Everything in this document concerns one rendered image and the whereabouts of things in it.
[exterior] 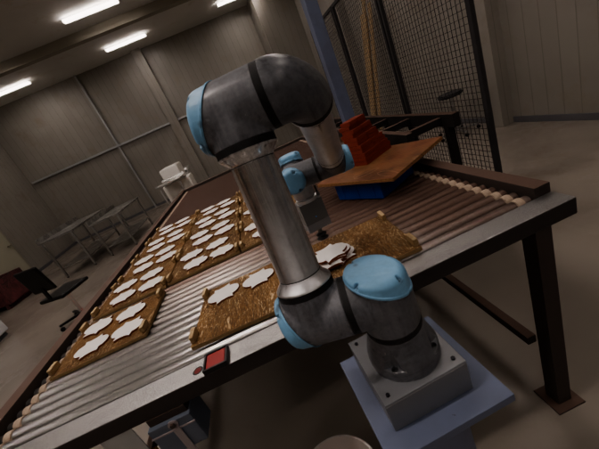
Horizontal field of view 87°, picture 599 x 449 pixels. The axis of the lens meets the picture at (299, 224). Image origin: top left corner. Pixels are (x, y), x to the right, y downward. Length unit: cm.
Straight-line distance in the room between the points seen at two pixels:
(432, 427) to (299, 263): 41
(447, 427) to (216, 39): 1243
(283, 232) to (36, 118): 1319
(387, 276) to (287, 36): 1141
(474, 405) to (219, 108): 72
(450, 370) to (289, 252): 39
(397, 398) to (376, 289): 23
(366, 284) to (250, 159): 30
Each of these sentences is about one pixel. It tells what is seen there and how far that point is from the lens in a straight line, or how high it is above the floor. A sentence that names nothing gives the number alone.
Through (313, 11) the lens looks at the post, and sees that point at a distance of 292.
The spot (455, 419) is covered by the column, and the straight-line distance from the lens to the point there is 76.
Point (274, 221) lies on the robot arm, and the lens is 56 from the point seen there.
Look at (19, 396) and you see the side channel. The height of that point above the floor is 95.
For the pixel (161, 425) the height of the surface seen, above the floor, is 83.
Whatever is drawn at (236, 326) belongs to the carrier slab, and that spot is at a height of 94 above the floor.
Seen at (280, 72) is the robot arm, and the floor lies 155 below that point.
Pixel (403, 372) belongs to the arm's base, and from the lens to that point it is 70.
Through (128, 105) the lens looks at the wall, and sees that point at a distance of 1270.
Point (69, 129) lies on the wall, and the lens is 1326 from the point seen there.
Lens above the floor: 151
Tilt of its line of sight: 21 degrees down
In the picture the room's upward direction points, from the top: 24 degrees counter-clockwise
